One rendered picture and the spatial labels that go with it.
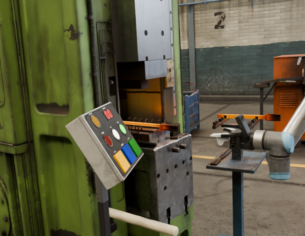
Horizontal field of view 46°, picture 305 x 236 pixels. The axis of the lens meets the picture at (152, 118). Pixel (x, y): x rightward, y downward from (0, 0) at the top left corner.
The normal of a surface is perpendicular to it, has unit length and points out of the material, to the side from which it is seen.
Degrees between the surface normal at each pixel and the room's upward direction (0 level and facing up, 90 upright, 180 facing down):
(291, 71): 90
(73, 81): 89
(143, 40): 90
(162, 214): 90
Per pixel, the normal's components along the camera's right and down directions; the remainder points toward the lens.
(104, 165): -0.19, 0.18
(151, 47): 0.81, 0.06
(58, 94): -0.58, 0.16
